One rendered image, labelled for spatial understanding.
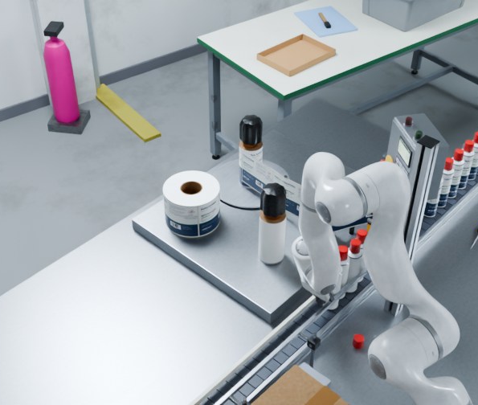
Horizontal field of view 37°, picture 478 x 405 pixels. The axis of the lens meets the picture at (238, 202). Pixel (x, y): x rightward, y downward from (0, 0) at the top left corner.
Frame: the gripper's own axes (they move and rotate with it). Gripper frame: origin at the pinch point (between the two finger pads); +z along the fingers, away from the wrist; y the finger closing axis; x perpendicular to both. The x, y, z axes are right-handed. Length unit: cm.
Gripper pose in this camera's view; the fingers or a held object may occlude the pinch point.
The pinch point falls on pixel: (321, 298)
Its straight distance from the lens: 225.4
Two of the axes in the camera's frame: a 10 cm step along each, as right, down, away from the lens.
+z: 2.3, 5.6, 7.9
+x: -6.4, 7.0, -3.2
